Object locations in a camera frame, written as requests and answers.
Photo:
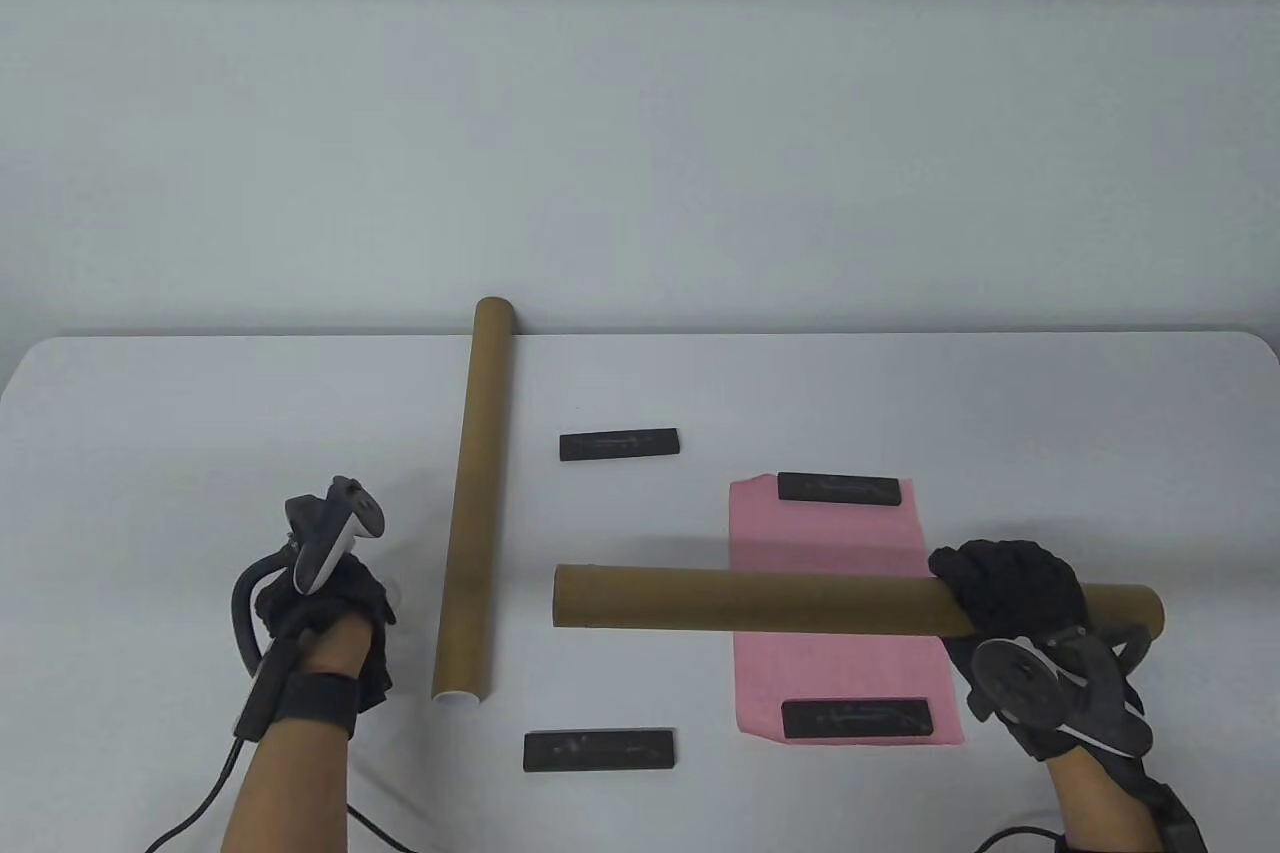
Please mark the person's right hand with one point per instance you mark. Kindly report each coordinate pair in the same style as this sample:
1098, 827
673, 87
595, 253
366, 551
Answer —
1010, 583

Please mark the person's left hand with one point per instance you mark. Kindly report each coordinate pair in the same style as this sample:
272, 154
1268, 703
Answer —
355, 588

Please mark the brown cardboard mailing tube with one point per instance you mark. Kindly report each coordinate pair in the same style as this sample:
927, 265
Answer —
480, 493
750, 598

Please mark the pink paper sheet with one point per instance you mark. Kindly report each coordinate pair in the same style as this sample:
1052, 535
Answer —
830, 533

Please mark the black bar paperweight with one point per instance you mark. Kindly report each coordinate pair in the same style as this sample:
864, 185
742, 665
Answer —
620, 446
838, 488
857, 719
598, 751

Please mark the person's left forearm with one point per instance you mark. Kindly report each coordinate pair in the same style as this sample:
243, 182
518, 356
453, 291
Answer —
290, 783

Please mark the person's right forearm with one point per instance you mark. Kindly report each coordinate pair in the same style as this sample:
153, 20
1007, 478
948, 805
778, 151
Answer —
1100, 803

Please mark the grey hand tracker controller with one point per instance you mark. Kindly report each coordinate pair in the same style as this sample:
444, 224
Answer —
330, 533
1020, 683

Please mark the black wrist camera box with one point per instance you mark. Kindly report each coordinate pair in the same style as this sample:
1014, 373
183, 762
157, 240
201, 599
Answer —
270, 693
1180, 818

